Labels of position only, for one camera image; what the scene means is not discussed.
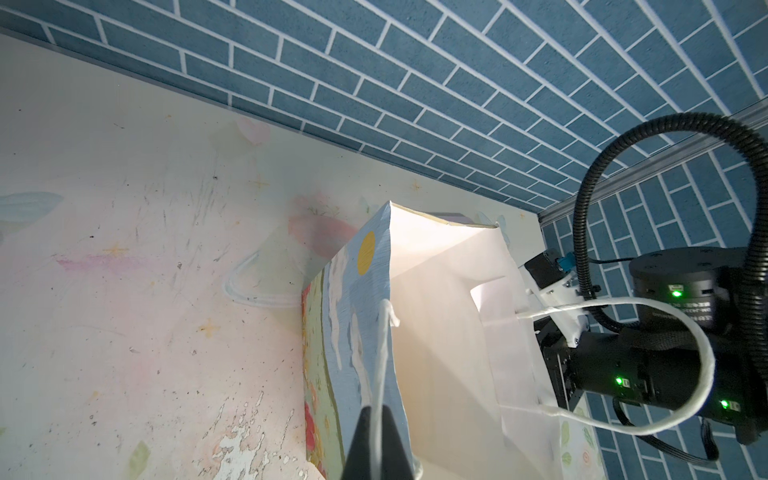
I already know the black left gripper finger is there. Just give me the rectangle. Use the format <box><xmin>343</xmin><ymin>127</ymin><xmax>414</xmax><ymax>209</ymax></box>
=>
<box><xmin>341</xmin><ymin>405</ymin><xmax>414</xmax><ymax>480</ymax></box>

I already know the white paper gift bag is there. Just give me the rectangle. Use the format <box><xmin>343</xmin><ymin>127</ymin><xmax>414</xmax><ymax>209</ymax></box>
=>
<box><xmin>224</xmin><ymin>200</ymin><xmax>718</xmax><ymax>480</ymax></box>

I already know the aluminium corner post right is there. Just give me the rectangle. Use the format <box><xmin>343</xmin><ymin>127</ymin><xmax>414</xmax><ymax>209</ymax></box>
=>
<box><xmin>538</xmin><ymin>98</ymin><xmax>768</xmax><ymax>226</ymax></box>

